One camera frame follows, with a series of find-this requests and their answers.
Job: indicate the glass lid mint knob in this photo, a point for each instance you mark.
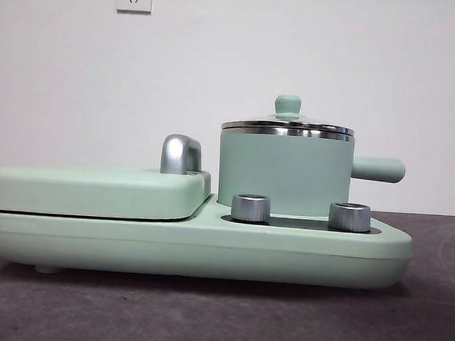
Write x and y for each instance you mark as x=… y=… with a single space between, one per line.
x=288 y=104

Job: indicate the mint green steamer pot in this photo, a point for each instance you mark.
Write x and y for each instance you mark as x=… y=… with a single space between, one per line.
x=285 y=170

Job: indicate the silver control knob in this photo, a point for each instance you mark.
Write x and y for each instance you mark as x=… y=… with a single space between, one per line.
x=250 y=208
x=350 y=217

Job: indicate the mint green breakfast machine base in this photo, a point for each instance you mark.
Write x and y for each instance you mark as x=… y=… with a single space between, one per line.
x=207 y=246

